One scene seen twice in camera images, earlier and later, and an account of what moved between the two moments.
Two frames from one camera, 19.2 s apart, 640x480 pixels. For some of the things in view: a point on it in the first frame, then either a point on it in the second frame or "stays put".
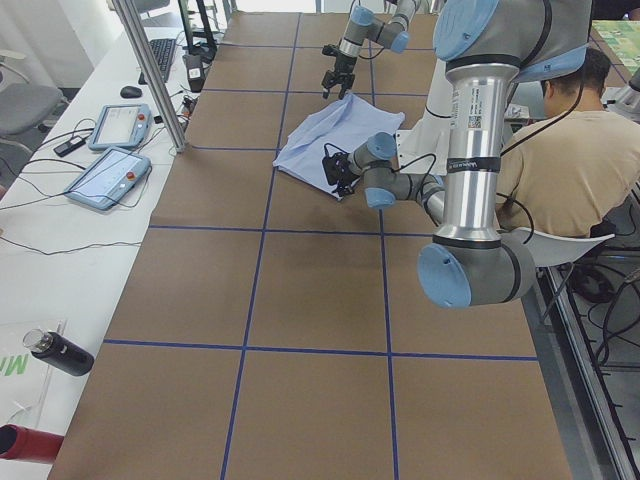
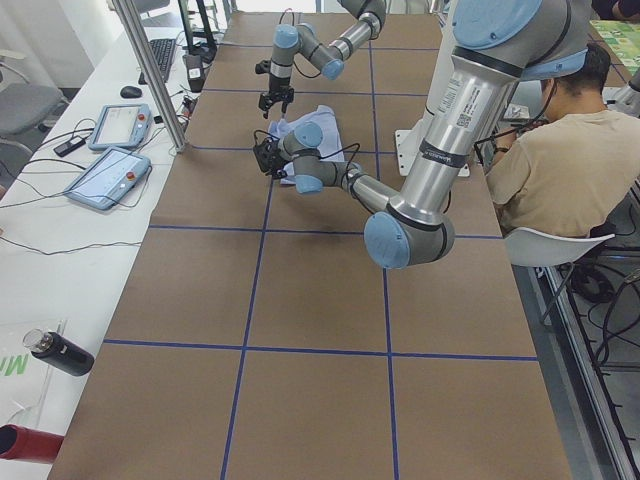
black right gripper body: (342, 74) → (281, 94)
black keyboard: (162, 51) stays put
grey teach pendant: (123, 126) stays put
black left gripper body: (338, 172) → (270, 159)
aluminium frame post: (129, 13) stays put
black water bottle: (59, 351) stays put
